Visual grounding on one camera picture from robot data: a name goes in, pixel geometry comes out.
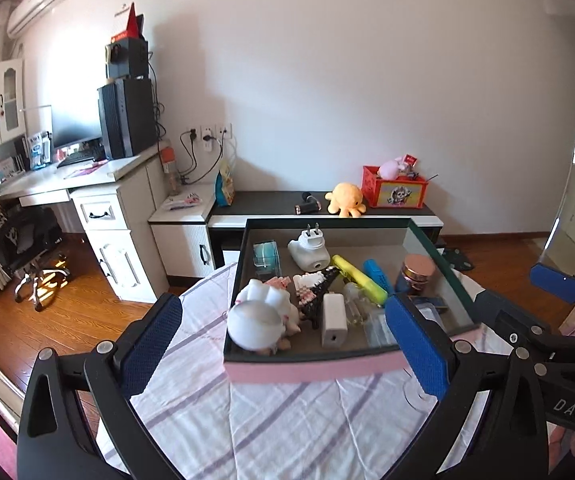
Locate rose gold round jar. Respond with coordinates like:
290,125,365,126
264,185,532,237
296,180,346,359
395,254,436,296

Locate yellow highlighter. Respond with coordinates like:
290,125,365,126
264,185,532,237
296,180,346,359
331,255,388,306

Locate white charger cube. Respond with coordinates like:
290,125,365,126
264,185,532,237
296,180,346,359
321,292,348,349

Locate black hair clip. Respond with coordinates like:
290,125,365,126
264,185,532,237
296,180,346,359
297,266,341,330

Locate white round snail lamp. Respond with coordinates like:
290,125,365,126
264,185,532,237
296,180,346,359
227,278,301,356

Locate pink block toy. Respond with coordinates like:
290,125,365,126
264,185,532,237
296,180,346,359
267,273,321,306

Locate white plug night light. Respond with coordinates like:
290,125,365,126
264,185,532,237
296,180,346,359
287,223,331,273

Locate black floor scale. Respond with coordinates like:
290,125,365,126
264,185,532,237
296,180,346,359
441,247,475,272

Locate striped white tablecloth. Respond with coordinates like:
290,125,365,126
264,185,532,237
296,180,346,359
131,264,435,479

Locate clear plastic case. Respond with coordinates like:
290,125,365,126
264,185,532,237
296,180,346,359
348,308,397,348

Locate blue small toy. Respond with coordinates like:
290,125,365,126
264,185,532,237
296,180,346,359
362,259,394,296

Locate red toy crate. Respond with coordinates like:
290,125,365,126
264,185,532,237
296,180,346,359
361,166,429,209

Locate black office chair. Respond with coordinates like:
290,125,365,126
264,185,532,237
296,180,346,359
0,204,71,311

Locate pink plush toy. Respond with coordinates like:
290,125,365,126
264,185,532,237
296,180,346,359
377,157,408,181

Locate pink storage box tray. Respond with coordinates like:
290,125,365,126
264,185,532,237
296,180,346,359
224,219,481,384

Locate orange octopus plush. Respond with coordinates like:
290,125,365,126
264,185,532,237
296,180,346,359
325,182,367,218

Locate white computer desk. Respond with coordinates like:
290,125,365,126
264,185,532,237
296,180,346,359
0,146,168,304

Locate low black white cabinet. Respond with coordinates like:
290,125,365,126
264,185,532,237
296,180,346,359
146,186,446,281

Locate black keyboard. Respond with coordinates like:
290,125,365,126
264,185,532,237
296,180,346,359
58,148,105,168

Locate blue snack bag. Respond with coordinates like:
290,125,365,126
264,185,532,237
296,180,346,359
215,160,236,207

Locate orange cap bottle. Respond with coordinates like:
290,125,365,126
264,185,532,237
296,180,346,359
160,146,180,195

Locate black computer monitor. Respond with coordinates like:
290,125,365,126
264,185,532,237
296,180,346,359
51,100,101,148

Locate black computer tower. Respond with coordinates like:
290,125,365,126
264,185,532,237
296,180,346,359
98,78,158,160

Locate black speaker box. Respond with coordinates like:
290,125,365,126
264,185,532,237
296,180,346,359
105,37,149,79

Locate red paper bag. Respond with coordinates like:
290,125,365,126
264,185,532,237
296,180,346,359
110,2,144,44

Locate white wall power sockets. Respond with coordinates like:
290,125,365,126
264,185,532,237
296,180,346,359
188,124,233,153

